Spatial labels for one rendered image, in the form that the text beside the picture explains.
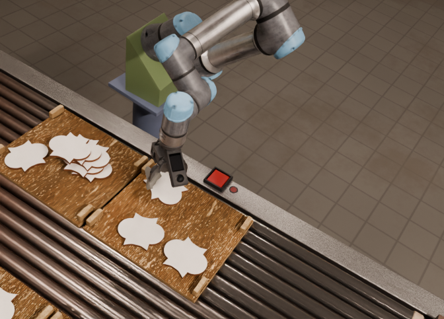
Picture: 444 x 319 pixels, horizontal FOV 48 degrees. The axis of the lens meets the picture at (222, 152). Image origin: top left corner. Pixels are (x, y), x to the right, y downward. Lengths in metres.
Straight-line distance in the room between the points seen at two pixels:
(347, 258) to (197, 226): 0.49
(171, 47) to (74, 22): 2.81
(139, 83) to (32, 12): 2.31
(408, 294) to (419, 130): 2.27
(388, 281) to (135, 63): 1.21
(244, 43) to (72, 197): 0.75
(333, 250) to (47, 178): 0.96
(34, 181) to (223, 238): 0.63
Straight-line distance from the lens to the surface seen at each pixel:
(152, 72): 1.99
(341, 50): 4.34
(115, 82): 2.16
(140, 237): 1.54
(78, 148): 1.71
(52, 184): 1.69
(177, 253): 1.52
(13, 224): 1.64
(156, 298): 1.47
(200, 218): 1.61
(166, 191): 1.55
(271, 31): 1.59
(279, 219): 1.69
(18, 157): 1.77
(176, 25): 1.87
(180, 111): 1.29
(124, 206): 1.62
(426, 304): 1.71
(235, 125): 3.31
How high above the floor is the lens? 2.23
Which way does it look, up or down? 46 degrees down
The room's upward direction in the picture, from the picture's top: 12 degrees clockwise
